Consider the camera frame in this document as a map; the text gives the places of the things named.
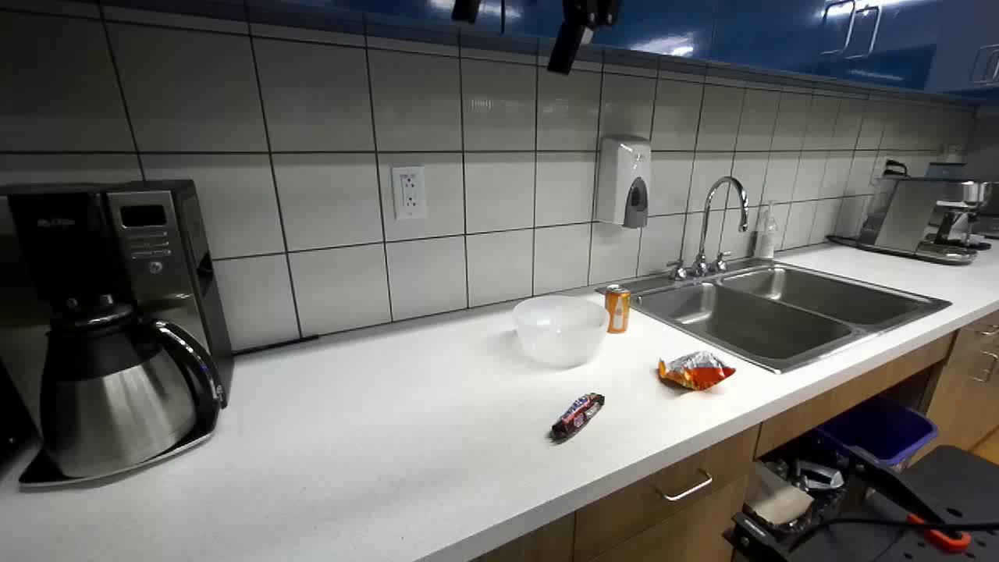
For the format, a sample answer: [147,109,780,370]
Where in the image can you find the snickers chocolate bar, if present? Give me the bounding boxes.
[546,389,610,442]

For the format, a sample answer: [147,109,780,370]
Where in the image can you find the white plastic container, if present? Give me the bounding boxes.
[746,480,817,530]

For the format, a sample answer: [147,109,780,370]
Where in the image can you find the silver upper cabinet handle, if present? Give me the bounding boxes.
[860,0,891,60]
[835,0,866,57]

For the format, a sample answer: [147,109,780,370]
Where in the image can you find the white wall outlet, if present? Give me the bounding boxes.
[389,165,430,226]

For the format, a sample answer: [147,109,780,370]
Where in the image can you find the wooden base cabinet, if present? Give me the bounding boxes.
[472,308,999,562]

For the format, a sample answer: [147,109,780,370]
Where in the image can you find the silver drawer handle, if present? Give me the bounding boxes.
[663,470,718,506]

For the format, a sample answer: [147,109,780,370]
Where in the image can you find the blue upper cabinets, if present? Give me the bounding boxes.
[98,0,999,107]

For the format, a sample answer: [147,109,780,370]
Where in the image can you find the orange snack bag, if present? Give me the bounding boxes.
[651,349,741,396]

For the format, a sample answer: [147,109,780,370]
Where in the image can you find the stainless steel double sink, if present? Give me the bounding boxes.
[621,259,955,376]

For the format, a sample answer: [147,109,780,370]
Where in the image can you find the stainless steel carafe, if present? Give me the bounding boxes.
[37,298,229,480]

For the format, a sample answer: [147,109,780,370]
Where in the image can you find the chrome faucet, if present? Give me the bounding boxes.
[694,173,751,278]

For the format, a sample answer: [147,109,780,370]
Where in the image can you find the blue plastic bin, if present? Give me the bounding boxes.
[817,396,940,475]

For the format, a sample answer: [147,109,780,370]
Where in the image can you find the clear soap bottle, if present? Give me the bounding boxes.
[751,212,783,266]

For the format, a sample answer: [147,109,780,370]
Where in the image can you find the black robot stand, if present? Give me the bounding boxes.
[725,431,999,562]

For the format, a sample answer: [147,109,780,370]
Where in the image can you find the small brown bottle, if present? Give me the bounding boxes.
[603,280,634,338]

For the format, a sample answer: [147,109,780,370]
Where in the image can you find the silver espresso machine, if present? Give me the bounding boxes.
[852,157,994,268]

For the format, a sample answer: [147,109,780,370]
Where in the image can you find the translucent white plastic bowl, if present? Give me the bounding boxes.
[508,292,610,370]

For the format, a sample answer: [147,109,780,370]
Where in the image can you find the orange clamp handle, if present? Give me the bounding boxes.
[902,512,978,556]

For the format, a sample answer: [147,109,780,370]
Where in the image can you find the white wall soap dispenser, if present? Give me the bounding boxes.
[597,136,655,233]

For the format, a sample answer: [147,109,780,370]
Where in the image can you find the black coffee maker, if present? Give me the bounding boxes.
[0,177,237,494]

